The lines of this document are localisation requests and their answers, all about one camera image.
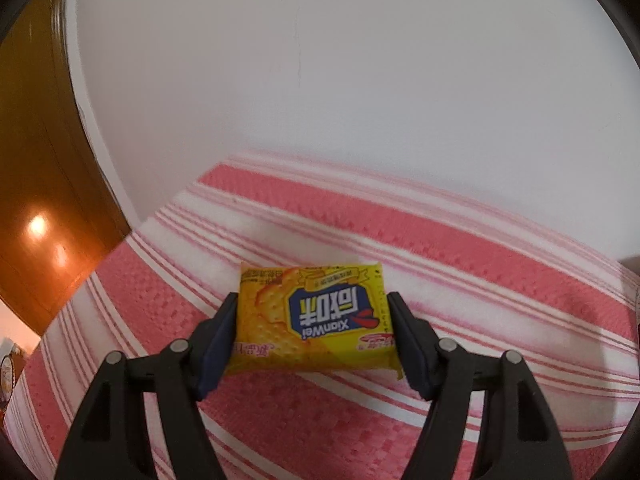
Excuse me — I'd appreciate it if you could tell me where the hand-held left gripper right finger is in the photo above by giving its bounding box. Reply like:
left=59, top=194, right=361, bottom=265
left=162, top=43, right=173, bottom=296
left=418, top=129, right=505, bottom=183
left=388, top=291, right=575, bottom=480

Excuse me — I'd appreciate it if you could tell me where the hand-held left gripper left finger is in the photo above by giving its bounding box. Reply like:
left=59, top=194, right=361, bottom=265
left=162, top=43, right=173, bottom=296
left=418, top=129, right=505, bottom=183
left=54, top=291, right=241, bottom=480

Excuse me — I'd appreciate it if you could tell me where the yellow snack packet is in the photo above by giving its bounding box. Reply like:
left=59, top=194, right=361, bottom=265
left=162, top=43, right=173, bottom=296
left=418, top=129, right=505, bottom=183
left=224, top=261, right=405, bottom=382

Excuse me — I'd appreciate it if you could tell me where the pink white striped blanket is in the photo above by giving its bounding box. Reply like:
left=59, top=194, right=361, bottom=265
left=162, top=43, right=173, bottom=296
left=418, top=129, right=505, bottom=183
left=0, top=157, right=640, bottom=480

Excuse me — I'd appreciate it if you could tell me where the brown wooden door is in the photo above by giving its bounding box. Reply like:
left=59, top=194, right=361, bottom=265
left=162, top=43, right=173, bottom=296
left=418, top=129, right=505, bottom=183
left=0, top=0, right=133, bottom=336

